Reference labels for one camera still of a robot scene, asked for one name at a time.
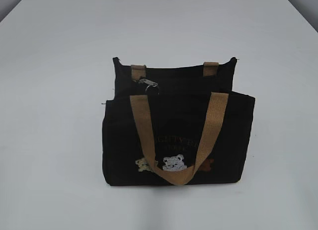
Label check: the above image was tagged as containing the black canvas tote bag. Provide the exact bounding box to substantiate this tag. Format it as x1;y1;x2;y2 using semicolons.
102;57;255;186

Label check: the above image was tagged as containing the silver zipper pull ring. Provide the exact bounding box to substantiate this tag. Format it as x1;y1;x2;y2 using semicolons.
138;77;159;94

